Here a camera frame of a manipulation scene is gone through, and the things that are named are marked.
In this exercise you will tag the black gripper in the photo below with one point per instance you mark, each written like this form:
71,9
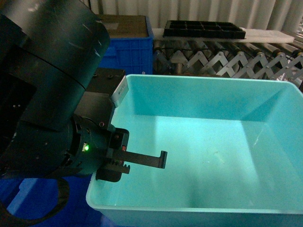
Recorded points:
94,134

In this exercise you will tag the teal plastic bin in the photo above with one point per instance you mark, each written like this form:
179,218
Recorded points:
235,154

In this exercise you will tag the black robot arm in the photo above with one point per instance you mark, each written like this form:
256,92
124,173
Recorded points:
55,118

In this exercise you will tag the blue ribbed plastic crate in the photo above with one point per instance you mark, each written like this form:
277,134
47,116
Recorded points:
33,198

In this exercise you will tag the tall blue plastic crate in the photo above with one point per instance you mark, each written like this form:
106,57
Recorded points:
131,43

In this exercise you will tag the black compartment tray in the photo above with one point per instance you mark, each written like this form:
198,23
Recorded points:
201,28

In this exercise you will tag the expandable roller conveyor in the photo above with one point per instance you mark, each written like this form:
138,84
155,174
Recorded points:
281,62

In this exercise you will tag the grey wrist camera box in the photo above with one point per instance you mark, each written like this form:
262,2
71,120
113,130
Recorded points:
120,92

